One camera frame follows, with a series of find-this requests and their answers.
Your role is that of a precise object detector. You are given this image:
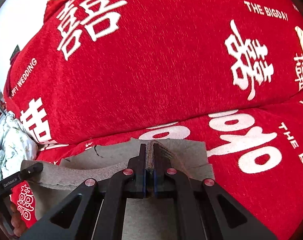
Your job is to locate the grey knit sweater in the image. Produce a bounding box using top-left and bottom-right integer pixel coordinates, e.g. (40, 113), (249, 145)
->
(28, 138), (215, 239)

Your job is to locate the person's left hand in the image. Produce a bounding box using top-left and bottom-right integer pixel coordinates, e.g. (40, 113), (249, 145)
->
(0, 202), (27, 237)

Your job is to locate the white floral crumpled cloth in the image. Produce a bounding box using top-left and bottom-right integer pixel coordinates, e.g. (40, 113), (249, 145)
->
(0, 111), (38, 180)

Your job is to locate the red wedding bed sheet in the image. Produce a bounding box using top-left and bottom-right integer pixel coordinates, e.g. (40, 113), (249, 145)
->
(10, 89), (303, 240)

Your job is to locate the red wedding quilt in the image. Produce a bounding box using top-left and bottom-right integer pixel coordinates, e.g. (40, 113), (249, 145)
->
(4, 0), (303, 144)

